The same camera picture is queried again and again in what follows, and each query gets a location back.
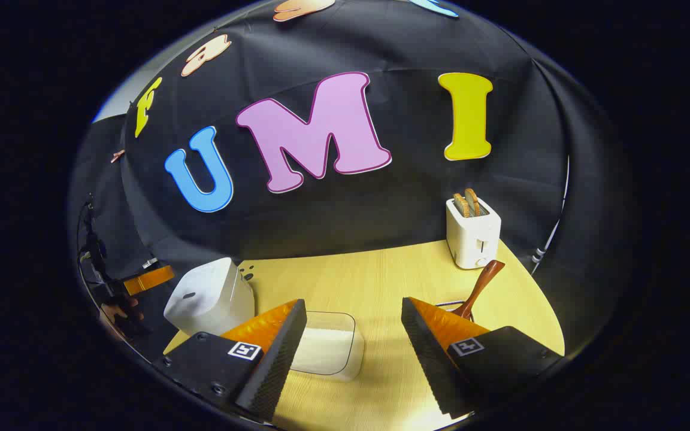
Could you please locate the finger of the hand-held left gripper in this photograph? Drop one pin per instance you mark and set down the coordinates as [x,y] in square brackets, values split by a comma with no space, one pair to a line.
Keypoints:
[150,279]

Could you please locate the copper clip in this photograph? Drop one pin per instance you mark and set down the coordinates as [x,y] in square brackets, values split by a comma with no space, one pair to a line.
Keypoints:
[117,156]

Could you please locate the white rice cooker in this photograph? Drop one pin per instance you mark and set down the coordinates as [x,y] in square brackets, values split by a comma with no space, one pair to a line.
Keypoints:
[207,293]

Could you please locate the white toaster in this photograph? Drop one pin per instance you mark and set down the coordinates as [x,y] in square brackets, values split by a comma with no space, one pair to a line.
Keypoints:
[471,239]

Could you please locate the toast slice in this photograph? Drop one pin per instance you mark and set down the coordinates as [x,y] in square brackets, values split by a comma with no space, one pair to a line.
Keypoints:
[472,201]
[462,205]

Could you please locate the brown wooden spoon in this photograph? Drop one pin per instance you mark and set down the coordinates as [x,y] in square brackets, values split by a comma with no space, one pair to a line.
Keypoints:
[481,284]

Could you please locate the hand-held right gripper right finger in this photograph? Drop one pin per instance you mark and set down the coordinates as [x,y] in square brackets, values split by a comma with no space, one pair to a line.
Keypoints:
[426,353]

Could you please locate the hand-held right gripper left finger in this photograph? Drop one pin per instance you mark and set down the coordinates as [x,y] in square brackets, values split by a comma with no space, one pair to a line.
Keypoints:
[279,359]

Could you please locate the white rice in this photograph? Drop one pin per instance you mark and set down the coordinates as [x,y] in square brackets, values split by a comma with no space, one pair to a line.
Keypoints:
[327,350]

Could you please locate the clear plastic container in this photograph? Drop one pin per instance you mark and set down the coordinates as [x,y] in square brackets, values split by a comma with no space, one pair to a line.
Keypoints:
[345,359]

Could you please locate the black backdrop cloth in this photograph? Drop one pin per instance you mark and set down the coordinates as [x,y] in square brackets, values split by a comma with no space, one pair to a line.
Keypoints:
[381,203]

